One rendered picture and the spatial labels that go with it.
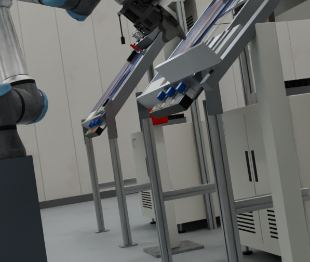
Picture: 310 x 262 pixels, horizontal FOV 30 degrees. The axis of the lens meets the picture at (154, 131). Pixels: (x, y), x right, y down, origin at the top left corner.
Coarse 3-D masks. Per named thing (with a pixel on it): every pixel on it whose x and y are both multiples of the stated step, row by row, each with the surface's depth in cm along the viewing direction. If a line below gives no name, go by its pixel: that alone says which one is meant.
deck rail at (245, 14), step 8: (248, 0) 188; (256, 0) 188; (264, 0) 189; (248, 8) 187; (256, 8) 188; (240, 16) 186; (248, 16) 187; (232, 24) 185; (200, 72) 181; (200, 80) 181
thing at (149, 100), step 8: (184, 80) 189; (192, 80) 184; (160, 88) 212; (168, 88) 206; (192, 88) 191; (144, 96) 234; (152, 96) 227; (176, 96) 208; (144, 104) 244; (152, 104) 237
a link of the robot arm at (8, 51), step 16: (0, 0) 188; (0, 16) 189; (0, 32) 188; (0, 48) 187; (16, 48) 189; (0, 64) 188; (16, 64) 187; (16, 80) 185; (32, 80) 188; (32, 96) 186; (32, 112) 185
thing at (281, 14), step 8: (288, 0) 243; (296, 0) 237; (304, 0) 232; (280, 8) 250; (288, 8) 244; (296, 8) 243; (304, 8) 245; (280, 16) 255; (288, 16) 258; (296, 16) 261; (304, 16) 264
